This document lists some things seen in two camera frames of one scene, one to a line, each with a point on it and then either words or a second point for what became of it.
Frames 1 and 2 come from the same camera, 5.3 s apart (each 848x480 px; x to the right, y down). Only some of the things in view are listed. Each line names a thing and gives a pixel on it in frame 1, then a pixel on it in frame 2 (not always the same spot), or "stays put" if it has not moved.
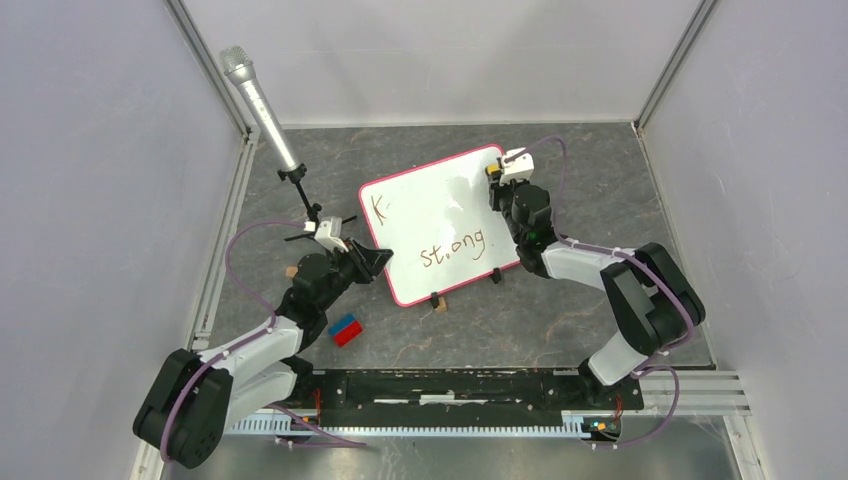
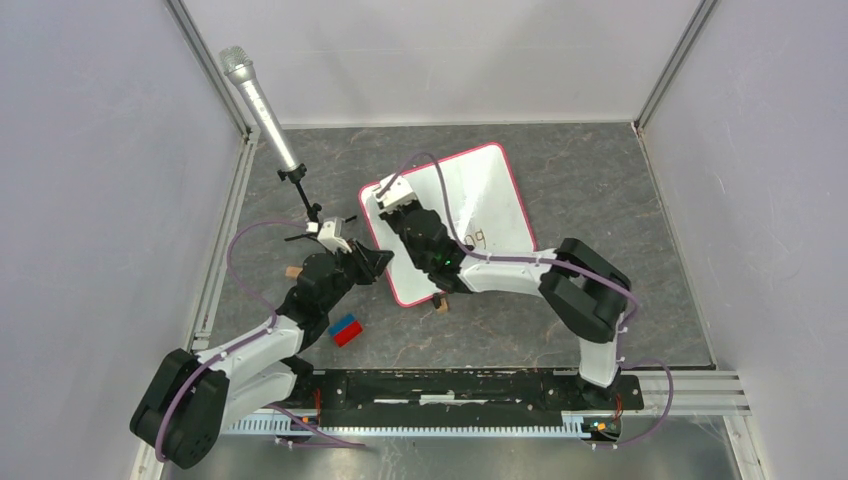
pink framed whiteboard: (437, 219) stays put
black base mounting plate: (460, 396) stays put
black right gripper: (502, 188) to (392, 215)
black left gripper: (368, 270) stays put
